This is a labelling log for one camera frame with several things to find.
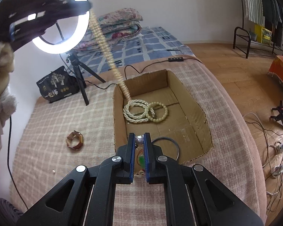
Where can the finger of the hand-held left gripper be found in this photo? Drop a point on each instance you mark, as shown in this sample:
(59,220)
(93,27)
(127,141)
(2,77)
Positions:
(77,4)

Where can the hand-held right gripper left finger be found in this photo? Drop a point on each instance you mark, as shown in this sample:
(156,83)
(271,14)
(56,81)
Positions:
(132,155)

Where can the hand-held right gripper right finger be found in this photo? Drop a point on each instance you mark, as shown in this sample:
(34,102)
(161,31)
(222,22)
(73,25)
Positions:
(145,155)

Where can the cardboard box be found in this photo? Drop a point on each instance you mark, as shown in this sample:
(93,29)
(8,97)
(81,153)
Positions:
(179,131)

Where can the person's left forearm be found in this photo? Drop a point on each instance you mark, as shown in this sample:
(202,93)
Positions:
(0,98)

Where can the red floral folded quilt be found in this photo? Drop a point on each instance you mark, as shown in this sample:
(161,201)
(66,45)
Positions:
(118,34)

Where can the brown wrist watch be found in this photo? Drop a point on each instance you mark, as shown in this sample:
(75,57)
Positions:
(78,143)

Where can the plaid blanket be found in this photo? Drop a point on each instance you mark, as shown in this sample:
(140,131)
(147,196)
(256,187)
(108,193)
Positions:
(61,113)

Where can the black printed bag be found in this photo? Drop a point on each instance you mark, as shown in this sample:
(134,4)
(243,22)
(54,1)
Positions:
(54,84)

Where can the blue patterned bed sheet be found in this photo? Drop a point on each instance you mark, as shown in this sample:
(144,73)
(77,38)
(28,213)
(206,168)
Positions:
(155,42)

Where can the dark ribbed cloth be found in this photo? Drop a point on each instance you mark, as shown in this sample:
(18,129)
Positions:
(9,208)

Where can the small black floor tripod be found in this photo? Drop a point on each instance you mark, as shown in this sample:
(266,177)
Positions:
(281,114)

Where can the black clothes rack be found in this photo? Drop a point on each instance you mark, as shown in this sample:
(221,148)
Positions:
(241,36)

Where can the orange cloth covered table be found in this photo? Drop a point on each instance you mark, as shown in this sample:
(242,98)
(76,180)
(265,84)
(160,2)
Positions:
(281,73)

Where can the small grey pot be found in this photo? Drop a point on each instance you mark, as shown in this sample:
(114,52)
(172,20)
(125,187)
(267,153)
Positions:
(252,35)

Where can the yellow box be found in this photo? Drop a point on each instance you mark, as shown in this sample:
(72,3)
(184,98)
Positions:
(263,34)

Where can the striped towel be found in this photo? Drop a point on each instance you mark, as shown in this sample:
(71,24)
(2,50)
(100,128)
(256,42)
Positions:
(253,2)

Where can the dark hanging clothes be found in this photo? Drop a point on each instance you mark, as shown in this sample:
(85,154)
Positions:
(272,7)

